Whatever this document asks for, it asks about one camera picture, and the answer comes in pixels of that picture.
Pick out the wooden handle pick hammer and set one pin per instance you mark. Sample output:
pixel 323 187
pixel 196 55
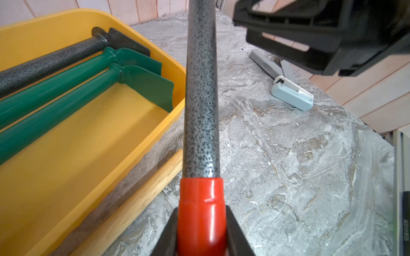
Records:
pixel 101 239

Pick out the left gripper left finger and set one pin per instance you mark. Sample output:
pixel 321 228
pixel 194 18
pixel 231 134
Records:
pixel 167 243

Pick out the yellow plastic storage box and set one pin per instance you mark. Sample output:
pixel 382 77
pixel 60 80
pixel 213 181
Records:
pixel 50 187

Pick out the green hoe red grip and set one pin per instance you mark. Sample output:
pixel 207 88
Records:
pixel 26 101
pixel 155 88

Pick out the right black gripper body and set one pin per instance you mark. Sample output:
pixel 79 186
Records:
pixel 329 37

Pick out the grey speckled hoe red grip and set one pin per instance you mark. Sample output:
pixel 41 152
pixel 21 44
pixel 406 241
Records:
pixel 18 77

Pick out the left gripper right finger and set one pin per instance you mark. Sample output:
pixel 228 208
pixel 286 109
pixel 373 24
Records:
pixel 236 240

